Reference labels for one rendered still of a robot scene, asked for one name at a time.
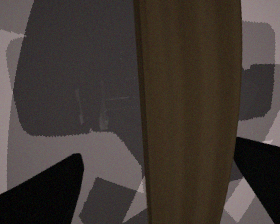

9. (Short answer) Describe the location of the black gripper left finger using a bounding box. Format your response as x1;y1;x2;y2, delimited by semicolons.
0;153;84;224

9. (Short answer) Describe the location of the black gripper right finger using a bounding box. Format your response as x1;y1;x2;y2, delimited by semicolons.
233;136;280;224

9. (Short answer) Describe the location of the brown wooden board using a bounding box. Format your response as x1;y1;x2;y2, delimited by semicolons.
133;0;242;224

